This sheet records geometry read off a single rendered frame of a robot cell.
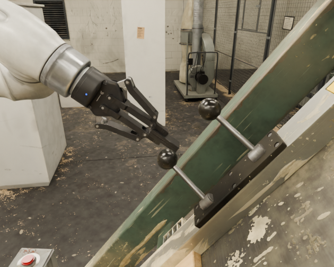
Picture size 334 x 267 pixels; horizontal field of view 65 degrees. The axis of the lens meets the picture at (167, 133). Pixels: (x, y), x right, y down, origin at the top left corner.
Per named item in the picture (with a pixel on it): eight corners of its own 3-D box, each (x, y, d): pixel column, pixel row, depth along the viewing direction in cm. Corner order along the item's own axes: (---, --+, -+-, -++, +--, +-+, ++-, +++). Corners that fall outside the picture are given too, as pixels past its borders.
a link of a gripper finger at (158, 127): (146, 121, 55) (155, 109, 54) (166, 134, 56) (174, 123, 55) (146, 123, 54) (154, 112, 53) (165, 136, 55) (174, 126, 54)
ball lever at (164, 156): (209, 210, 47) (159, 157, 51) (223, 196, 46) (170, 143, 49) (202, 217, 44) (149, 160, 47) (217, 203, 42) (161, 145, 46)
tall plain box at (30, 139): (22, 151, 349) (-16, 4, 276) (69, 148, 356) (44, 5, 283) (-10, 193, 268) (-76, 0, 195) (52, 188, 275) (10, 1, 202)
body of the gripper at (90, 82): (97, 60, 53) (134, 87, 55) (77, 92, 57) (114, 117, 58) (84, 67, 47) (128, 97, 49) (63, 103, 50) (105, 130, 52)
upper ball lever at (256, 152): (256, 165, 43) (198, 110, 46) (273, 148, 41) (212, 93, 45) (253, 169, 39) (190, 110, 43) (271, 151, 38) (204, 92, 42)
